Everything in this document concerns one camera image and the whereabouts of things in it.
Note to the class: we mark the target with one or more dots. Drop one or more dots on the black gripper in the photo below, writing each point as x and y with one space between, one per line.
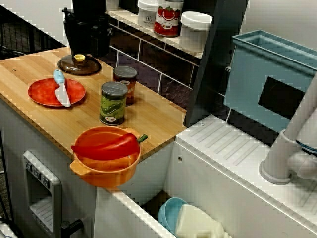
86 21

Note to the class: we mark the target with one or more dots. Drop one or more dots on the brown beans can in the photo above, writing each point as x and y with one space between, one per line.
130 84

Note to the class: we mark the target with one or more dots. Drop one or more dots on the green peas can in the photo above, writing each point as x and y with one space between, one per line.
112 104

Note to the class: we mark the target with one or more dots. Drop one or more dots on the red toy pepper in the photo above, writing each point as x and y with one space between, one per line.
104 146

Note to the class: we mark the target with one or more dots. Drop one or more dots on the white plastic detergent bottle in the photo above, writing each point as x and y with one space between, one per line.
198 223

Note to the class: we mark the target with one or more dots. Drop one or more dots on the brown glass pot lid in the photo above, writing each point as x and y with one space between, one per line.
79 67

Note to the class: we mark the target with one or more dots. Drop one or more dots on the white jar with print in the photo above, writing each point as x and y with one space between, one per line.
146 15

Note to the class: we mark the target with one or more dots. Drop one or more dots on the red plate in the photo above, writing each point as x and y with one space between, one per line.
42 93

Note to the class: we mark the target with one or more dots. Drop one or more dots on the tomato print can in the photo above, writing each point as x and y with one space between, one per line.
168 19

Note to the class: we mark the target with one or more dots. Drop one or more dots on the plain white lidded jar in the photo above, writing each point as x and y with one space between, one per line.
194 32

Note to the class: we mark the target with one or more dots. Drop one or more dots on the dark grey side panel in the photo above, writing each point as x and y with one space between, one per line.
213 62

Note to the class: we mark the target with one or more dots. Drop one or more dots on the orange plastic pot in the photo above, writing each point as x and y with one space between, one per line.
109 173

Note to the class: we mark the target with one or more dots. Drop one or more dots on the grey ice dispenser panel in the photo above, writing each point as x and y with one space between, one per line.
39 193

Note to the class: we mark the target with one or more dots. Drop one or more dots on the teal plastic bin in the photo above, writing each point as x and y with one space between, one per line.
247 86

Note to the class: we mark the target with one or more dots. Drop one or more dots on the white toy sink unit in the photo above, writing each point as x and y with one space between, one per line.
210 161

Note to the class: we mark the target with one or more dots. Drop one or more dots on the light blue bowl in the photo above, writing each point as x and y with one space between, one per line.
168 213

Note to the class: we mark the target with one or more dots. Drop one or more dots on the grey toy faucet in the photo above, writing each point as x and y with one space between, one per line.
277 158

